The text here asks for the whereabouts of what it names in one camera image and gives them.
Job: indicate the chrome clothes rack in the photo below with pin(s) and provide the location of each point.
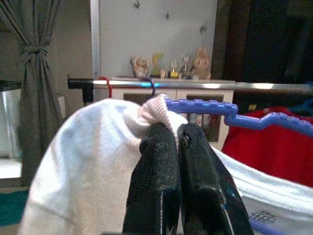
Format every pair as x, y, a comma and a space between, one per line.
195, 85

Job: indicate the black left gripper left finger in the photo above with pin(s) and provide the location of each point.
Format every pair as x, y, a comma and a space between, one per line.
156, 171

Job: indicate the blue hanger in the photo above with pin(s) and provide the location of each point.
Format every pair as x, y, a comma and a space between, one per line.
304, 106

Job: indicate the grey curtain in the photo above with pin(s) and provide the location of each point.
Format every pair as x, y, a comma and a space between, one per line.
36, 98

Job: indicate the small pale figurine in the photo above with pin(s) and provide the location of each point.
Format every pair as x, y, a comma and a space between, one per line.
174, 71
185, 63

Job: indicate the white t-shirt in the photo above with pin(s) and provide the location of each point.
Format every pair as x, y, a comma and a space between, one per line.
85, 147

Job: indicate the purple plastic hanger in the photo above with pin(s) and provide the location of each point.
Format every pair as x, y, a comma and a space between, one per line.
207, 107

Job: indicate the aluminium framed glass door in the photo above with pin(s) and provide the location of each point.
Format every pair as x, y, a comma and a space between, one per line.
9, 122

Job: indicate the teal floor mat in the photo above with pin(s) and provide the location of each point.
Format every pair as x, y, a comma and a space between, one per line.
12, 208

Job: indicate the red polo shirt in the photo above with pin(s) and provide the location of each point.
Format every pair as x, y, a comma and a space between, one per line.
269, 151

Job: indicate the yellow green figurine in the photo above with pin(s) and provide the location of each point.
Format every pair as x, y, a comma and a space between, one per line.
157, 61

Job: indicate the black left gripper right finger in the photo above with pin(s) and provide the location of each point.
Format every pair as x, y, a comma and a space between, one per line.
200, 176

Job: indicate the beige bear figurine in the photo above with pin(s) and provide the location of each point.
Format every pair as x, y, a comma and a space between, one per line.
201, 63
141, 67

